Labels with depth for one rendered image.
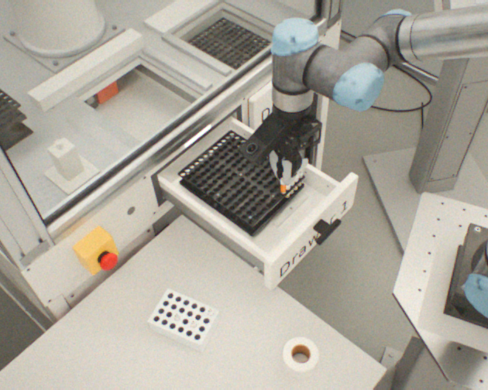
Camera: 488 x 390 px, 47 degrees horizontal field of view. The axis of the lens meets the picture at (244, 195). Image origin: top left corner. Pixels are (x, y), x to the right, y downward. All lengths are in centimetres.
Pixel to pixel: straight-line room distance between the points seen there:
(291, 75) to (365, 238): 137
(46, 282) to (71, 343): 14
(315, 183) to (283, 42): 44
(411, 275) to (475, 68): 86
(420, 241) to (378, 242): 91
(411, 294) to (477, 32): 60
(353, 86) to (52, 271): 69
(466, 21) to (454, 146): 132
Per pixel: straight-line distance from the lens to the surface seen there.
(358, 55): 93
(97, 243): 116
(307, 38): 93
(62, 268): 120
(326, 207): 115
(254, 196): 124
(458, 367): 122
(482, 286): 96
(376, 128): 263
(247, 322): 120
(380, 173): 241
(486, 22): 89
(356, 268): 216
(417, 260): 131
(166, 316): 118
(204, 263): 127
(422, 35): 94
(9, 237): 107
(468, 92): 200
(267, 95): 139
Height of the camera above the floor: 185
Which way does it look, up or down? 52 degrees down
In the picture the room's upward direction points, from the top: 3 degrees counter-clockwise
